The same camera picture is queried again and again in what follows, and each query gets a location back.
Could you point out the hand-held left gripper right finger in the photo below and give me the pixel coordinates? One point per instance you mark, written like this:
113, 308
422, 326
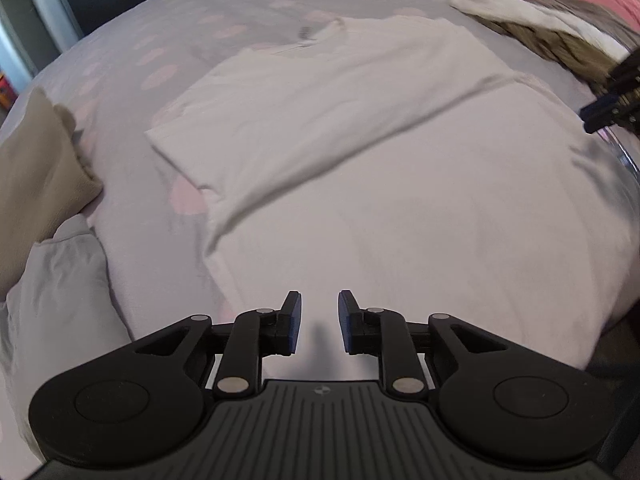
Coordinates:
347, 325

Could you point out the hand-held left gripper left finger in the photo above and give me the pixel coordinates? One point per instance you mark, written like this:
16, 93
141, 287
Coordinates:
292, 325

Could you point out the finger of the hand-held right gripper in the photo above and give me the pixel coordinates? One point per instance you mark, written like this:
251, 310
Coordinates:
600, 112

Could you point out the white T-shirt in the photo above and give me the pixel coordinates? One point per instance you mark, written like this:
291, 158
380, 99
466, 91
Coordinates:
375, 185

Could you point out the white and grey garment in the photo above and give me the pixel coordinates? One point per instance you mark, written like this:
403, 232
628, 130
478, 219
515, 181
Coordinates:
510, 7

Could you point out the light grey folded garment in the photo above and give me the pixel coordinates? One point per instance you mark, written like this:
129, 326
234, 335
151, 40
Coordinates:
60, 300

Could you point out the beige folded garment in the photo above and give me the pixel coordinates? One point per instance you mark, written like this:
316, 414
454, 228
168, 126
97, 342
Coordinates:
40, 175

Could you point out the grey pink-dotted bedsheet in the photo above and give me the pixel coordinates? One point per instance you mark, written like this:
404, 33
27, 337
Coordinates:
150, 50

